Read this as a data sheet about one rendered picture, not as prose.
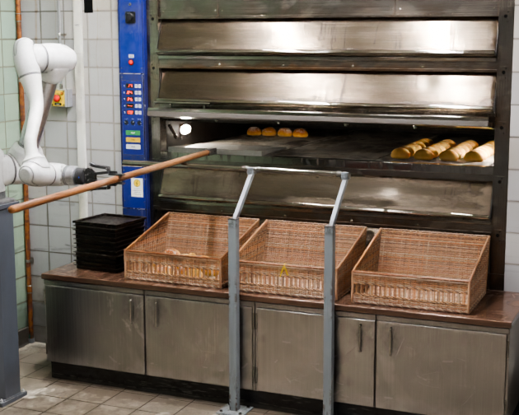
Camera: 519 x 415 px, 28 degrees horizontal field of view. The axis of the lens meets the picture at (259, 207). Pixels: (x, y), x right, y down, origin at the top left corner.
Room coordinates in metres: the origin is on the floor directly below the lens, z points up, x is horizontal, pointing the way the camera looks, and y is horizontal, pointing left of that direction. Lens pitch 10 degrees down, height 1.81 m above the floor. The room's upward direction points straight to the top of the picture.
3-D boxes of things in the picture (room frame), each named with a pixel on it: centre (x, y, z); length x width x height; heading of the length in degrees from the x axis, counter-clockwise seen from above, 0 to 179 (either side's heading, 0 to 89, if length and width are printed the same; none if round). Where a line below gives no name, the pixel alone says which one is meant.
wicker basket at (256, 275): (5.00, -0.20, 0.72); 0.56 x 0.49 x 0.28; 67
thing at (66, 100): (5.80, 1.11, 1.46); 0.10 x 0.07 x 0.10; 67
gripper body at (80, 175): (4.61, 0.78, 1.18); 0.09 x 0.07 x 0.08; 67
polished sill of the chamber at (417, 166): (5.28, -0.30, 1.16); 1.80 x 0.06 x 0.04; 67
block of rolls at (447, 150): (5.43, -1.00, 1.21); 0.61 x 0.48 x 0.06; 157
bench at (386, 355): (5.03, -0.08, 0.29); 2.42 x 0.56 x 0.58; 67
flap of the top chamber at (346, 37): (5.25, -0.29, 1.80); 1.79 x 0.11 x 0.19; 67
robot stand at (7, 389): (4.98, 1.32, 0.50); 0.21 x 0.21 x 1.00; 66
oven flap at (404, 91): (5.25, -0.29, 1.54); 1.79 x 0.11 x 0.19; 67
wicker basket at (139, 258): (5.24, 0.34, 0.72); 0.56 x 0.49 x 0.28; 66
